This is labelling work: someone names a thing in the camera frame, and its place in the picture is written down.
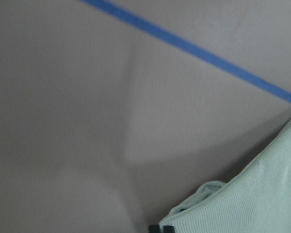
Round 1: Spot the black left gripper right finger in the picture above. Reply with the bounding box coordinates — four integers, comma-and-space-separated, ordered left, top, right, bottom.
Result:
163, 225, 175, 233

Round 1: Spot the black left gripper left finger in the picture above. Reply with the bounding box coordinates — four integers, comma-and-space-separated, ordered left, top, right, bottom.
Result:
148, 225, 161, 233

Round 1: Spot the olive green long-sleeve shirt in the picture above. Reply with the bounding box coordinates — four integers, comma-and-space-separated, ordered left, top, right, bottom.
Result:
159, 120, 291, 233

